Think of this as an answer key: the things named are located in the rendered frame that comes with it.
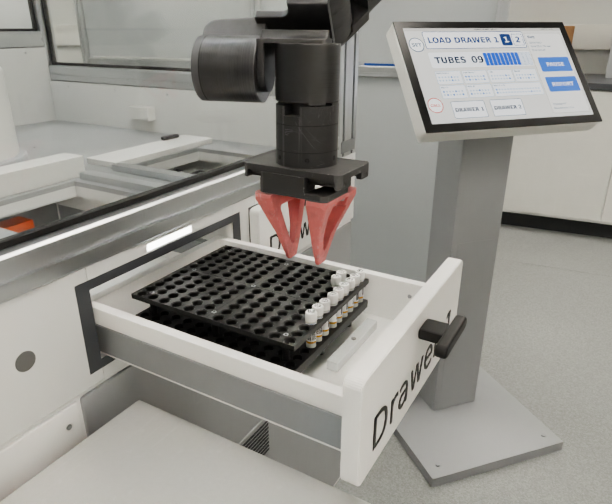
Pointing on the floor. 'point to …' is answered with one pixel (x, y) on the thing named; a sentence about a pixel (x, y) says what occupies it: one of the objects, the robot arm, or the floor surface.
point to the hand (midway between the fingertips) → (306, 252)
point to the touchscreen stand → (451, 202)
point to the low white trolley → (169, 469)
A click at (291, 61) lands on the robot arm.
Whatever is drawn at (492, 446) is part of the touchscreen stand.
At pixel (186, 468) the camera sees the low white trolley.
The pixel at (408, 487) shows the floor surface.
